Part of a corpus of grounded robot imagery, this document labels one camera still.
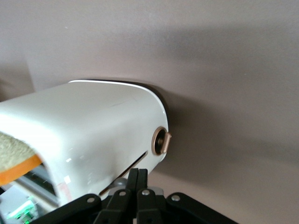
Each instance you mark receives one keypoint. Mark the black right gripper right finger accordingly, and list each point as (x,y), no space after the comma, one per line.
(143,179)

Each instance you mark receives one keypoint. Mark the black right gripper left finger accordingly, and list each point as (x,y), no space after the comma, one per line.
(132,179)

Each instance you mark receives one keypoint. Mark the grey toaster lever knob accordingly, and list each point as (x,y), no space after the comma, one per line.
(120,182)

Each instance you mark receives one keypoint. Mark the white two-slot toaster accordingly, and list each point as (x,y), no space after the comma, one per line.
(93,123)

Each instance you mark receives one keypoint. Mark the rose gold toaster dial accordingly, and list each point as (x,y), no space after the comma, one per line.
(161,141)

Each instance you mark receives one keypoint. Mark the bread slice with orange crust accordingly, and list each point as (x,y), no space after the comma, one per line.
(14,154)

